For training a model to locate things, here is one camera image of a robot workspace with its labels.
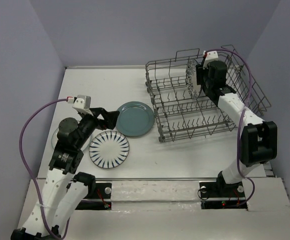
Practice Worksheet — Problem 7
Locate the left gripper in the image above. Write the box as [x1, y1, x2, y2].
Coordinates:
[76, 106, 121, 147]

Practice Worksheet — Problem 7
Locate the blue floral plate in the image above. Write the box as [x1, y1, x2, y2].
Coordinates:
[185, 59, 201, 100]

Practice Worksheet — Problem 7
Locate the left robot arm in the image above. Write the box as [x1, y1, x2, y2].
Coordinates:
[10, 107, 120, 240]

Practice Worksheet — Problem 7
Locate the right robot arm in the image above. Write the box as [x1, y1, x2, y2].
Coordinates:
[195, 60, 278, 196]

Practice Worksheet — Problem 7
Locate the teal plate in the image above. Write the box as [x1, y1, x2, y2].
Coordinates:
[115, 101, 155, 138]

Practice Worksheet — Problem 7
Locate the blue striped white plate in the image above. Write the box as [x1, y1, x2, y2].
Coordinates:
[89, 130, 130, 170]

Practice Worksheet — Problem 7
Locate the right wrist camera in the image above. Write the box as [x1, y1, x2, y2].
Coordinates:
[202, 50, 219, 69]

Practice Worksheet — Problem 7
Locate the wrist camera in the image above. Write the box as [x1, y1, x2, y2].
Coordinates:
[202, 50, 219, 69]
[66, 95, 92, 114]

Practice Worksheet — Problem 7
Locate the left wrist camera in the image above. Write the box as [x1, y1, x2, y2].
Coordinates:
[66, 95, 92, 114]

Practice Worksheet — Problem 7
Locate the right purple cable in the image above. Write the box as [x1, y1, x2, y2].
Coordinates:
[216, 48, 257, 208]

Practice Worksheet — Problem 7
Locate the grey wire dish rack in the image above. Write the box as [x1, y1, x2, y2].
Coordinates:
[145, 44, 272, 143]

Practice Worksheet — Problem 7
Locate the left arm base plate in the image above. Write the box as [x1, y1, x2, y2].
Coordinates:
[76, 182, 112, 211]

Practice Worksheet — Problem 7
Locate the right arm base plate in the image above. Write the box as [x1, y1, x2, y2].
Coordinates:
[197, 181, 248, 210]

